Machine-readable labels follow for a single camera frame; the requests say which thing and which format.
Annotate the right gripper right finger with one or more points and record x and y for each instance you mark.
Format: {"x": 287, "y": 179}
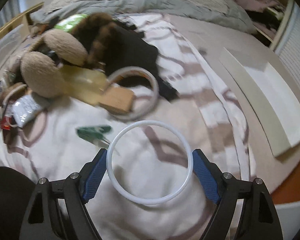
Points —
{"x": 258, "y": 219}

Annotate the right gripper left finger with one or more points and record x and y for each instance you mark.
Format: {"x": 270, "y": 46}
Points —
{"x": 56, "y": 209}

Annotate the white flat board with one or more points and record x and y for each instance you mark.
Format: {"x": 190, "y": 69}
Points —
{"x": 276, "y": 106}

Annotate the green clothes peg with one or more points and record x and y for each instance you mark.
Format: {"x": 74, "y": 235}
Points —
{"x": 94, "y": 134}

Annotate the red cigarette box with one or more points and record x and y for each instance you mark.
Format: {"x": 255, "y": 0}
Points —
{"x": 7, "y": 116}

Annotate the white foil pouch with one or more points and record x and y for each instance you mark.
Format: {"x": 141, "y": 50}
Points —
{"x": 27, "y": 107}

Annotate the wooden block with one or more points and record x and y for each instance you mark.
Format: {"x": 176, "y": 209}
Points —
{"x": 117, "y": 100}

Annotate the yellow translucent plastic case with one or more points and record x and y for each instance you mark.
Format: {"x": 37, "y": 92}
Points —
{"x": 83, "y": 84}

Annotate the beige fluffy earmuffs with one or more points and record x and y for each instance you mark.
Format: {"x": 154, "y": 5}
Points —
{"x": 39, "y": 65}

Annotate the clear plastic storage bin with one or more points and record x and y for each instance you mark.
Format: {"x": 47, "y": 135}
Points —
{"x": 9, "y": 43}

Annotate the green wet wipes pack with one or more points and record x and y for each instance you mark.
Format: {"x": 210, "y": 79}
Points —
{"x": 68, "y": 23}

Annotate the wooden bedside shelf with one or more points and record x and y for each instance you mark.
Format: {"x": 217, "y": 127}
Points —
{"x": 22, "y": 20}

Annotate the grey quilt blanket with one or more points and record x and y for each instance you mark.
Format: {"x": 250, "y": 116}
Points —
{"x": 221, "y": 12}

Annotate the cork lid with ring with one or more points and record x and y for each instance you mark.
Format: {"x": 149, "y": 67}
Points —
{"x": 11, "y": 90}

